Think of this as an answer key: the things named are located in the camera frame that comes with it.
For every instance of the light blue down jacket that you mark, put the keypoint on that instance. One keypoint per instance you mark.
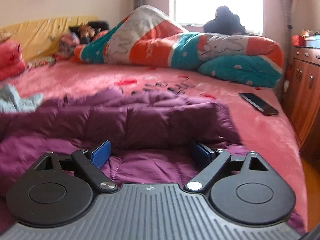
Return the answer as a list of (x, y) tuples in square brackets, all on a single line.
[(17, 100)]

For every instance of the wooden cabinet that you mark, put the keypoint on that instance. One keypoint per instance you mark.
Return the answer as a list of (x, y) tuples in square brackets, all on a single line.
[(302, 92)]

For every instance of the folded pink heart blanket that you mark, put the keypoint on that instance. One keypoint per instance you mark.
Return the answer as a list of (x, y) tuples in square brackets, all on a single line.
[(11, 60)]

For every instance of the rabbit print quilt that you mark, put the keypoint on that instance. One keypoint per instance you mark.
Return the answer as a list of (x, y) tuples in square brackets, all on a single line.
[(175, 47)]

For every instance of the folded grey pink blanket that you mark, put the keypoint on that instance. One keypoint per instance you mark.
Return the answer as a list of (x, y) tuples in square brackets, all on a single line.
[(67, 45)]

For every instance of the black smartphone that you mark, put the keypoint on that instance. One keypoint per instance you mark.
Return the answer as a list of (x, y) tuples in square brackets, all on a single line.
[(258, 104)]

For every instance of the floral patterned cloth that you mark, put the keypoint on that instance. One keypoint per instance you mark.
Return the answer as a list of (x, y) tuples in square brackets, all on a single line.
[(42, 61)]

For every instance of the purple down jacket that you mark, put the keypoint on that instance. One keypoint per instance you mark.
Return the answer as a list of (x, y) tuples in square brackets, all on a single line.
[(137, 120)]

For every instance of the pile of black clothes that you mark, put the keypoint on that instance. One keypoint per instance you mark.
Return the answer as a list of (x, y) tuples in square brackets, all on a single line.
[(225, 21)]

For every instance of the red box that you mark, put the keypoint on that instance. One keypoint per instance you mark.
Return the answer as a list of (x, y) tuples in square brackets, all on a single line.
[(298, 40)]

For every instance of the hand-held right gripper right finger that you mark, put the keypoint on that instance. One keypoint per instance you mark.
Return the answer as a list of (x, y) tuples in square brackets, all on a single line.
[(200, 152)]

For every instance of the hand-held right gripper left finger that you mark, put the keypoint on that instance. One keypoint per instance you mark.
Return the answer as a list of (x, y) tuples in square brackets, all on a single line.
[(101, 153)]

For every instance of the teal box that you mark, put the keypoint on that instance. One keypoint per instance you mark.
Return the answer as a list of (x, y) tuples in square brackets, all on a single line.
[(312, 42)]

